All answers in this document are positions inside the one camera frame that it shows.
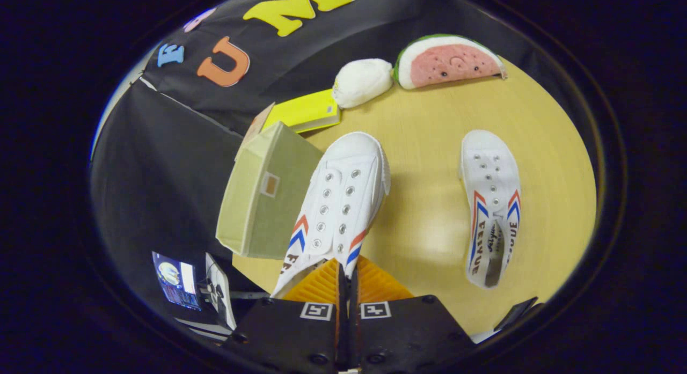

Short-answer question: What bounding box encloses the beige fabric storage box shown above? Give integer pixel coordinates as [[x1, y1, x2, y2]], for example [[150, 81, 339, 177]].
[[216, 121, 324, 260]]

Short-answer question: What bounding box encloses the white device beside monitor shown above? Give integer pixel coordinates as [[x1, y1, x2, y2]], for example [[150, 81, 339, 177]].
[[206, 252, 237, 332]]

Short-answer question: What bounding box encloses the black table clamp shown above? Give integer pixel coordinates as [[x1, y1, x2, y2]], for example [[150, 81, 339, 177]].
[[494, 296, 539, 332]]

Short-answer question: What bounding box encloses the white plush toy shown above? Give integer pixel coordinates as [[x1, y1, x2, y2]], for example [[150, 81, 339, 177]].
[[332, 58, 394, 109]]

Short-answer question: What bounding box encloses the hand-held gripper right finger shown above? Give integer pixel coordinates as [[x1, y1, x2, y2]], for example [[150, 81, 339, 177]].
[[349, 255, 476, 373]]

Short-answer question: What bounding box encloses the tan cardboard booklet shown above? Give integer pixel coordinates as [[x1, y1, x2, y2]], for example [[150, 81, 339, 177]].
[[235, 101, 275, 161]]

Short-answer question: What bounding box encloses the white striped canvas shoe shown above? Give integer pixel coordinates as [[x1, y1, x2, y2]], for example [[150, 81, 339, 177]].
[[270, 131, 391, 299], [459, 129, 522, 289]]

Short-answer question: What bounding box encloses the black backdrop cloth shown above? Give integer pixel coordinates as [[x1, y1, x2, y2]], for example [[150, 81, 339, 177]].
[[89, 0, 564, 289]]

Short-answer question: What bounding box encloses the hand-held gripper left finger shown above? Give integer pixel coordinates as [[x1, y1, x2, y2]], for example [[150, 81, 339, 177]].
[[223, 258, 344, 374]]

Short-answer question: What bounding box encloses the yellow book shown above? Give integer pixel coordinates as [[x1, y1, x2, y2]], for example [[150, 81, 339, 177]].
[[261, 89, 342, 134]]

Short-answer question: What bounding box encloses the monitor screen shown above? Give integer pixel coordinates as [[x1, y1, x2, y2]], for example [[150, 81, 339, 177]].
[[152, 251, 202, 311]]

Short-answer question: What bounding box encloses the watermelon slice plush toy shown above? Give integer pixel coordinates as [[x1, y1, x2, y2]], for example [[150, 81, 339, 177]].
[[393, 34, 507, 90]]

